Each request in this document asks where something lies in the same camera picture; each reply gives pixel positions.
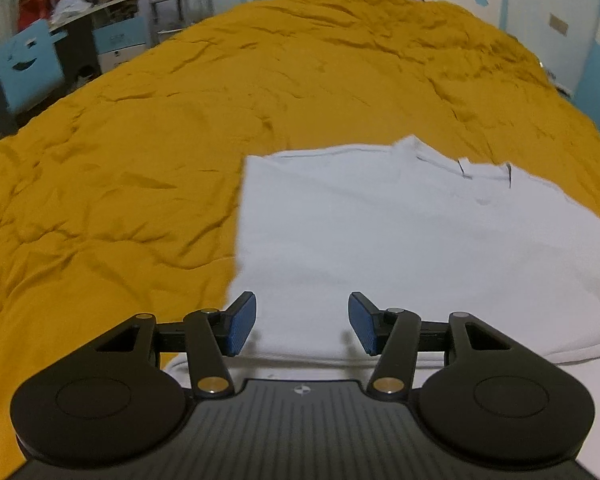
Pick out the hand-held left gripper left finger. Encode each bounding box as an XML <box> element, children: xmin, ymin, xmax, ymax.
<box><xmin>94</xmin><ymin>291</ymin><xmax>258</xmax><ymax>400</ymax></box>

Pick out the red bag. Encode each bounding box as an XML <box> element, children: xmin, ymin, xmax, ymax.
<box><xmin>17</xmin><ymin>0</ymin><xmax>57</xmax><ymax>30</ymax></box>

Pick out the white drawer cabinet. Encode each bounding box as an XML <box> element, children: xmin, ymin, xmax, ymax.
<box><xmin>92</xmin><ymin>14</ymin><xmax>149</xmax><ymax>74</ymax></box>

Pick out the grey metal stool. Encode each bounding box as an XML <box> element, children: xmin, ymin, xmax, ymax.
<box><xmin>148</xmin><ymin>0</ymin><xmax>217</xmax><ymax>47</ymax></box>

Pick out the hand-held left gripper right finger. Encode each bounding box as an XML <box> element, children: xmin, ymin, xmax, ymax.
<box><xmin>348</xmin><ymin>291</ymin><xmax>512</xmax><ymax>400</ymax></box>

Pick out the mustard yellow blanket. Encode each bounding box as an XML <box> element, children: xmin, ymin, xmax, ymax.
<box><xmin>0</xmin><ymin>0</ymin><xmax>600</xmax><ymax>472</ymax></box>

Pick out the white t-shirt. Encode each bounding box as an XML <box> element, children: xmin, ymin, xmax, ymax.
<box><xmin>166</xmin><ymin>134</ymin><xmax>600</xmax><ymax>392</ymax></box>

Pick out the grey desk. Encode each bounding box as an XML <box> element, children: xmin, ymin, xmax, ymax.
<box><xmin>44</xmin><ymin>0</ymin><xmax>152</xmax><ymax>82</ymax></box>

